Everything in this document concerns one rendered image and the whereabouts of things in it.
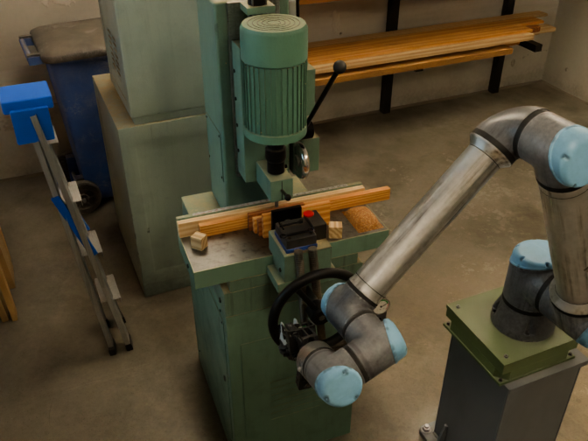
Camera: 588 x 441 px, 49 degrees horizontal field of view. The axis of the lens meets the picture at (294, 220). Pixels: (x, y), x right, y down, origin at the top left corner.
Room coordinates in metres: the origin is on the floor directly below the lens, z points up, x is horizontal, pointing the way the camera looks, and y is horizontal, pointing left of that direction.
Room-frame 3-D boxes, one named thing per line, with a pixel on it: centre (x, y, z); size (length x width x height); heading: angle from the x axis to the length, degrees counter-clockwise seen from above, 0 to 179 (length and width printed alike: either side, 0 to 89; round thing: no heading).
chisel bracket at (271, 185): (1.67, 0.06, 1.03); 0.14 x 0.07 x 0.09; 21
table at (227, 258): (1.55, 0.01, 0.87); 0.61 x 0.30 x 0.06; 111
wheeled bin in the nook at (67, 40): (3.37, 1.10, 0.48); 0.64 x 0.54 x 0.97; 116
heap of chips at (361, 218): (1.66, -0.21, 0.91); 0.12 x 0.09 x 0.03; 21
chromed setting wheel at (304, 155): (1.82, -0.02, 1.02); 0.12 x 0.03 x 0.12; 21
